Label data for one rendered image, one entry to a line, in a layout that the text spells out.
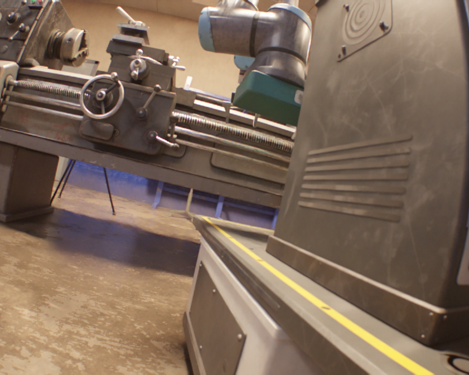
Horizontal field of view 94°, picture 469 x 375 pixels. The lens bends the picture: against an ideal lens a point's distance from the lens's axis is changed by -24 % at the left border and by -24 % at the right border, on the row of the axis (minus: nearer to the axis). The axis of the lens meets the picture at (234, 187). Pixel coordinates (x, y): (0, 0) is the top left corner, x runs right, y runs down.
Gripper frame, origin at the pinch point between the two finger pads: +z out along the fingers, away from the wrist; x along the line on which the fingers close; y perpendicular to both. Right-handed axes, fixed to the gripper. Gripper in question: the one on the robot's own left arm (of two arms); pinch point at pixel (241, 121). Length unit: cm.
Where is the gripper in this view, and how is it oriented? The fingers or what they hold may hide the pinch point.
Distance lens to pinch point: 136.4
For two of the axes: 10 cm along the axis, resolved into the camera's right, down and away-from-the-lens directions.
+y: -0.5, -3.8, 9.2
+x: -9.9, -1.2, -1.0
